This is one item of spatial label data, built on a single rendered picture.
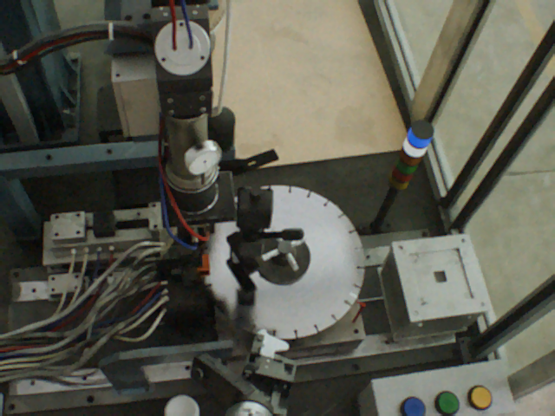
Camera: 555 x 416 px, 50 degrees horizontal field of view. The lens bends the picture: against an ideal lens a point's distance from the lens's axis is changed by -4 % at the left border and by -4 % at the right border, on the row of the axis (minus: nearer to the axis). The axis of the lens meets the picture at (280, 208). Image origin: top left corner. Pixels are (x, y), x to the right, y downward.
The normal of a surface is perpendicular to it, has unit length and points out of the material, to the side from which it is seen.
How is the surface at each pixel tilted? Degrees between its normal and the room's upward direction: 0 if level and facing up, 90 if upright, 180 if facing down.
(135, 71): 0
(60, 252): 90
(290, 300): 0
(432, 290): 0
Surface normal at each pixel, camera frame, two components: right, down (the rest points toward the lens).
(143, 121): 0.15, 0.88
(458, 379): 0.08, -0.48
